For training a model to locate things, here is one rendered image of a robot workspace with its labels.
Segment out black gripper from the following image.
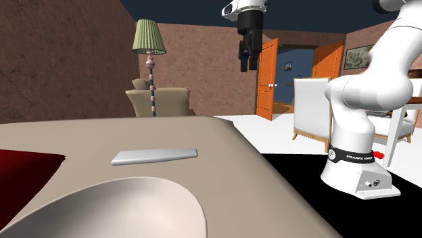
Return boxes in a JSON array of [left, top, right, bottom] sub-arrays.
[[237, 9, 264, 73]]

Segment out orange door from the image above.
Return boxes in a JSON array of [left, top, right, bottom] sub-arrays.
[[310, 41, 345, 80], [256, 37, 280, 122]]

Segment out beige armchair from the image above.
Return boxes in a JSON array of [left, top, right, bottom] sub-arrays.
[[124, 78, 196, 118]]

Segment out green shade floor lamp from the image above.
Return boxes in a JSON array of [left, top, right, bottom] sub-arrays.
[[131, 18, 167, 118]]

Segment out silver remote control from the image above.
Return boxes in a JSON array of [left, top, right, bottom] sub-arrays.
[[110, 147, 199, 166]]

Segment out table with white legs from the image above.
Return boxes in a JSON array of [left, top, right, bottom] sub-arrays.
[[382, 68, 422, 168]]

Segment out black robot stand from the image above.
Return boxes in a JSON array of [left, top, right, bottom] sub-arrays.
[[260, 152, 422, 238]]

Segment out large pale bowl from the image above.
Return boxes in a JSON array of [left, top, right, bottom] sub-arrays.
[[0, 176, 208, 238]]

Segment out dark red cushion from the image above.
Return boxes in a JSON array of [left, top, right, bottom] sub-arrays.
[[0, 149, 66, 231]]

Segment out white armchair with wooden frame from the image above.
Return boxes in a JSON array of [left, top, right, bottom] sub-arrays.
[[371, 107, 421, 144], [291, 76, 333, 153]]

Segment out dark framed wall picture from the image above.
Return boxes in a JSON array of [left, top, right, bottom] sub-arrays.
[[343, 44, 375, 70]]

